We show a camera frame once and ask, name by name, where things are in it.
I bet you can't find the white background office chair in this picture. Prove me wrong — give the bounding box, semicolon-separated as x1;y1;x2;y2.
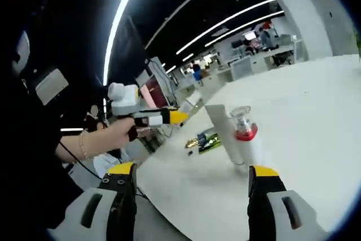
229;55;253;82

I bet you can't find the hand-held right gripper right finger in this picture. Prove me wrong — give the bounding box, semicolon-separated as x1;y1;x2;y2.
246;164;325;241

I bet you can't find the person's left hand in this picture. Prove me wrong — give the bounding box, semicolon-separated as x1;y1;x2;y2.
86;116;137;154

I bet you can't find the tall white skincare tube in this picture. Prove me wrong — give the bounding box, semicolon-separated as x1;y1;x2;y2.
204;104;246;166

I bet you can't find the long ceiling light strip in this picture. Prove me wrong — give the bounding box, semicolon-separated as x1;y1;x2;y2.
102;0;149;87

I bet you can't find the white red-collared pump bottle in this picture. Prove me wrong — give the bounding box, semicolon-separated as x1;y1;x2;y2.
227;106;262;169

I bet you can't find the monitor with red screen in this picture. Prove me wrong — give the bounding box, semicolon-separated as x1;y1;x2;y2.
135;67;170;109

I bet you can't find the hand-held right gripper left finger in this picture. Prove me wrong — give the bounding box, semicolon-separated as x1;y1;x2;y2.
60;161;139;241

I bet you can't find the person's dark clothing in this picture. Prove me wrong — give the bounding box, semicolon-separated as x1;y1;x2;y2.
5;122;84;229

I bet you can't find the gold foil skincare sachet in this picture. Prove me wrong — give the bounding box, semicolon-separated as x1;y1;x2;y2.
184;137;200;149

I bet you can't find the green silver skincare sachet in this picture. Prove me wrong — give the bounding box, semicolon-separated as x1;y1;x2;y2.
197;129;222;156

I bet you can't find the ceiling air conditioner panel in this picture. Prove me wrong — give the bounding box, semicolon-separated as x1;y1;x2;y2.
34;68;70;106

